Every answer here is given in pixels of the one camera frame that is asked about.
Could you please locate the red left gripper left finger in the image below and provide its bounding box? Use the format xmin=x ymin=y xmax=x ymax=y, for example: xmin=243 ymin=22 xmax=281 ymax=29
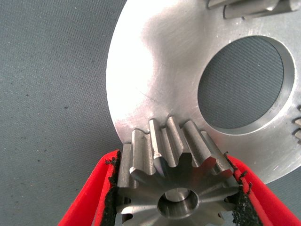
xmin=57 ymin=149 xmax=122 ymax=226

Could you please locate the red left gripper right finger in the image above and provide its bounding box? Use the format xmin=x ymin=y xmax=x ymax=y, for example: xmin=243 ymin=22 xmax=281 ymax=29
xmin=225 ymin=153 xmax=301 ymax=226

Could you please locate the large steel gear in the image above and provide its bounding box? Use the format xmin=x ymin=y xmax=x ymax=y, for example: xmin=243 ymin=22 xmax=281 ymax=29
xmin=116 ymin=116 xmax=241 ymax=226

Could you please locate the dark grey table cloth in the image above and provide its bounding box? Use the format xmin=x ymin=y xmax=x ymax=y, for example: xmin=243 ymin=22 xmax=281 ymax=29
xmin=0 ymin=0 xmax=301 ymax=226

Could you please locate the round metal plate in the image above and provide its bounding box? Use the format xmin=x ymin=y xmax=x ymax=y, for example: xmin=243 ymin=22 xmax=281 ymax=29
xmin=105 ymin=0 xmax=301 ymax=185

